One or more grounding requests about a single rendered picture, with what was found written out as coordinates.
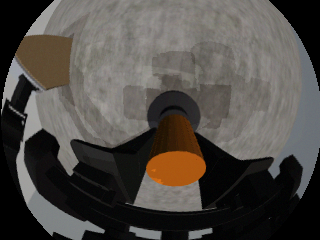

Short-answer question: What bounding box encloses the black round pedestal with silver shaft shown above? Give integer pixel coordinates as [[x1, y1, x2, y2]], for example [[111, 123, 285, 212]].
[[147, 89, 200, 132]]

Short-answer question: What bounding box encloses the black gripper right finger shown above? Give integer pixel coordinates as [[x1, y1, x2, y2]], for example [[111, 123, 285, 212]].
[[193, 132, 273, 209]]

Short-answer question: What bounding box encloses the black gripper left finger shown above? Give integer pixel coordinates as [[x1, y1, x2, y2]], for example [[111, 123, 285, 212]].
[[71, 127, 157, 205]]

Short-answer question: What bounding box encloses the orange knob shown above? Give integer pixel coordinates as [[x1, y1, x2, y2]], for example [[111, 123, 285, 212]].
[[145, 115, 207, 187]]

